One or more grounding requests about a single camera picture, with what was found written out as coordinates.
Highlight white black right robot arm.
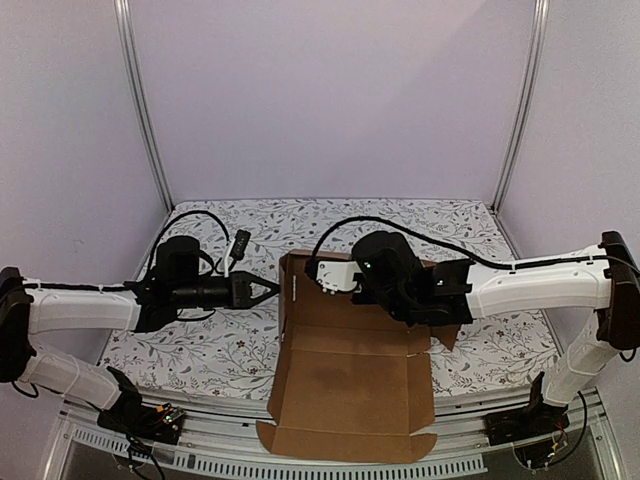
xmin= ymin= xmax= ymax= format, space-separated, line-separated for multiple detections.
xmin=351 ymin=231 xmax=639 ymax=436

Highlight aluminium frame post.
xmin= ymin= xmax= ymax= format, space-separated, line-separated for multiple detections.
xmin=490 ymin=0 xmax=550 ymax=216
xmin=113 ymin=0 xmax=175 ymax=213

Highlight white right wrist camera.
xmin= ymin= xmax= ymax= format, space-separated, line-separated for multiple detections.
xmin=305 ymin=259 xmax=362 ymax=295

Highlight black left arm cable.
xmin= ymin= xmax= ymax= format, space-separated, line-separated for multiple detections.
xmin=149 ymin=209 xmax=236 ymax=266

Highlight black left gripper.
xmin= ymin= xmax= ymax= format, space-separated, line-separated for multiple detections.
xmin=173 ymin=271 xmax=281 ymax=311

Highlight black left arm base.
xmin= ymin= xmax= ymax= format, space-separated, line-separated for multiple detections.
xmin=97 ymin=367 xmax=186 ymax=445

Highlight front aluminium rail frame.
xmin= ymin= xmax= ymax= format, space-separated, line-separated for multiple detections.
xmin=42 ymin=387 xmax=625 ymax=479

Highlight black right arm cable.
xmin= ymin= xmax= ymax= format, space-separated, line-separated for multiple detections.
xmin=312 ymin=215 xmax=519 ymax=276

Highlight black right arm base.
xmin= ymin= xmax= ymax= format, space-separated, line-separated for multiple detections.
xmin=483 ymin=373 xmax=570 ymax=470

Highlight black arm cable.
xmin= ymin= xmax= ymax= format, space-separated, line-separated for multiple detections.
xmin=312 ymin=215 xmax=519 ymax=276
xmin=149 ymin=209 xmax=236 ymax=266

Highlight left rear aluminium frame post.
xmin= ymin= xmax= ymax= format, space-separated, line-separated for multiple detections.
xmin=113 ymin=0 xmax=175 ymax=213

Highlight brown cardboard box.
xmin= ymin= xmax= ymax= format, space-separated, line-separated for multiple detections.
xmin=256 ymin=250 xmax=460 ymax=464

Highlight right rear aluminium frame post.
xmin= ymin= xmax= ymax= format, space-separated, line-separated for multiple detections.
xmin=490 ymin=0 xmax=550 ymax=216

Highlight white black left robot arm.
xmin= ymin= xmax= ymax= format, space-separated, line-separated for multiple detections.
xmin=1 ymin=236 xmax=279 ymax=434

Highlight floral patterned table mat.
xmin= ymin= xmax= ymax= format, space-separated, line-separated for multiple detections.
xmin=99 ymin=197 xmax=564 ymax=401

